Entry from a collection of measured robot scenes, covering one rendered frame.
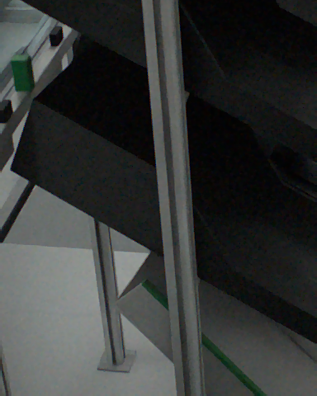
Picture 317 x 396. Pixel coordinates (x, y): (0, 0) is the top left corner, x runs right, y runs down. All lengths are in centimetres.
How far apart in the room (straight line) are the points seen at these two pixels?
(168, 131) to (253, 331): 30
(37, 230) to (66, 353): 50
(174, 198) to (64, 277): 73
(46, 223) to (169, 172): 112
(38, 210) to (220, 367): 97
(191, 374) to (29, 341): 55
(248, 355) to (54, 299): 53
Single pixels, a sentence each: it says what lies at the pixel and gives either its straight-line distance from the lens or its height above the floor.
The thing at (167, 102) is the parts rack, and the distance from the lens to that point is 72.
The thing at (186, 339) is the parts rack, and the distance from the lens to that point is 84.
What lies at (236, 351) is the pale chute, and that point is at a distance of 95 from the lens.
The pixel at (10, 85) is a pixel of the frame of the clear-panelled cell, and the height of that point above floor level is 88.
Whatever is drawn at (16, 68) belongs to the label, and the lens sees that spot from 94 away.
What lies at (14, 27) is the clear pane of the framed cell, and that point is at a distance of 201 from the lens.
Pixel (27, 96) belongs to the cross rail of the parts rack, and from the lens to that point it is 94.
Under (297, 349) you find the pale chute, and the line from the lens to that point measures 101.
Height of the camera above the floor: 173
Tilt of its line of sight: 32 degrees down
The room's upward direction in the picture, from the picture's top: 5 degrees counter-clockwise
